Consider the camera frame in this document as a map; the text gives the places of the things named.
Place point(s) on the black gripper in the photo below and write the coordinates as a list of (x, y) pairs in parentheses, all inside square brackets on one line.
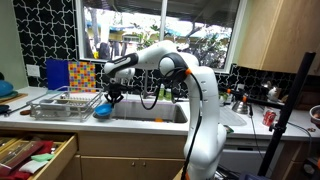
[(117, 90)]

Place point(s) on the blue plastic bowl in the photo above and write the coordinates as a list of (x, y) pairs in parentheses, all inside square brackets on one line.
[(103, 110)]

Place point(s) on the white cloth piece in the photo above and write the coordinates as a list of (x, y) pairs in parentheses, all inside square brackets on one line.
[(32, 166)]

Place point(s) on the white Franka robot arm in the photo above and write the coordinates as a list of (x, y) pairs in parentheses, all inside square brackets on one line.
[(206, 100)]

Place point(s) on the open wooden drawer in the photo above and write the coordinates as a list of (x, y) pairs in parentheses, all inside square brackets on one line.
[(60, 156)]

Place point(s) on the red cloth drawer liner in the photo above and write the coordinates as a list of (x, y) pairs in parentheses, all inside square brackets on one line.
[(46, 146)]

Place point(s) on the green sponge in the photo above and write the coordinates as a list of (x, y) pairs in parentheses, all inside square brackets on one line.
[(42, 157)]

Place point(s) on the white bowl with dark contents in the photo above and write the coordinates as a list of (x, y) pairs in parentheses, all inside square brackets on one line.
[(315, 115)]

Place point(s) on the curved steel faucet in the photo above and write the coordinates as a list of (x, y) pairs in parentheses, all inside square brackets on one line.
[(146, 85)]

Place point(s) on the colourful checkered cutting board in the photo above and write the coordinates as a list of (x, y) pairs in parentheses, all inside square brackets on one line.
[(81, 76)]

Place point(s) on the tall green soap bottle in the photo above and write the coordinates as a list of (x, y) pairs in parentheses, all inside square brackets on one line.
[(161, 92)]

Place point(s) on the orange object in sink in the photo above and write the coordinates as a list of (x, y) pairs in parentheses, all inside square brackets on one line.
[(158, 120)]

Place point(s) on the stainless steel sink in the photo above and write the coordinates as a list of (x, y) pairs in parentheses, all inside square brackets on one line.
[(166, 113)]

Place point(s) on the short green soap bottle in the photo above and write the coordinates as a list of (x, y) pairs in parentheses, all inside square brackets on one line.
[(169, 95)]

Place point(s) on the blue cutting board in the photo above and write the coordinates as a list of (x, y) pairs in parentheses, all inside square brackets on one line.
[(57, 74)]

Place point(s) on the round metal cabinet knob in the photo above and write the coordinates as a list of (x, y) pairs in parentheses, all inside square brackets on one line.
[(143, 164), (133, 164)]

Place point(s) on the white framed window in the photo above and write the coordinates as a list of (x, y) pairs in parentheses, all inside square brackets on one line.
[(133, 23)]

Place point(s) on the wooden board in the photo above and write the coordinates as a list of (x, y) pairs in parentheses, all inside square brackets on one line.
[(15, 98)]

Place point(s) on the dark cutlery tray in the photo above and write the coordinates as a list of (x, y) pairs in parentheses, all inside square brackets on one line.
[(20, 155)]

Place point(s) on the teal kettle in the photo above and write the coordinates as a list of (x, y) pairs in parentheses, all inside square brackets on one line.
[(5, 88)]

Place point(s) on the black pan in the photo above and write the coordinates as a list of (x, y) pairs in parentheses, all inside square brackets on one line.
[(4, 108)]

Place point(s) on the white cup with green plant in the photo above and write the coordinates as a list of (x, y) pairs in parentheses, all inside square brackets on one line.
[(224, 97)]

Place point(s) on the silver metal kettle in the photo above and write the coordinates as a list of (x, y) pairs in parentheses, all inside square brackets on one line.
[(240, 107)]

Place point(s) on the white dishwasher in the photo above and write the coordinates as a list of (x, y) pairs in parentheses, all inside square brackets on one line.
[(240, 156)]

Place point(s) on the black boom rod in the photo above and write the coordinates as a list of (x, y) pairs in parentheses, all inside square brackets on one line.
[(256, 100)]

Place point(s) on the red soda can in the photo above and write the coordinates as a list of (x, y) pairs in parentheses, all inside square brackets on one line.
[(269, 117)]

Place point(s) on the small animal figurine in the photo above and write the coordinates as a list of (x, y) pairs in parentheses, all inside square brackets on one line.
[(272, 92)]

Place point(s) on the black stand pole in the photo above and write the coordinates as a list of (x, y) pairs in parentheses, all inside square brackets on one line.
[(290, 100)]

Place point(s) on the white wall outlet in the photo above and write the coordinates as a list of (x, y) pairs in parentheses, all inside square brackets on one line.
[(33, 70)]

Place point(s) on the wooden wall cabinet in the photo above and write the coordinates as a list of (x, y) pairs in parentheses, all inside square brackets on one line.
[(283, 33)]

